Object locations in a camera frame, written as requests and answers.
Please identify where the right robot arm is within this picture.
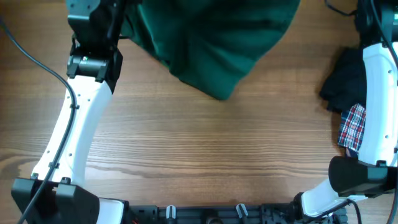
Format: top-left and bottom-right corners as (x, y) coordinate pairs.
(290, 1), (397, 223)

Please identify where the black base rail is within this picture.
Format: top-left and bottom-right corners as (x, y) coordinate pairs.
(130, 203), (348, 224)

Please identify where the green cloth garment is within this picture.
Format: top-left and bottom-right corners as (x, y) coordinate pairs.
(122, 0), (300, 100)

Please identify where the black cloth garment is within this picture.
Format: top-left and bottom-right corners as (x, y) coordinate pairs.
(319, 48), (367, 113)

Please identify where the red plaid cloth garment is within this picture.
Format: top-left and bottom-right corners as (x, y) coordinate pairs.
(337, 103), (366, 152)

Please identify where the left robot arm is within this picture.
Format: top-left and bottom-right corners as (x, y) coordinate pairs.
(11, 0), (129, 223)

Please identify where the navy blue cloth garment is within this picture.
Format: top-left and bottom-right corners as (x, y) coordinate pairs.
(345, 147), (358, 158)

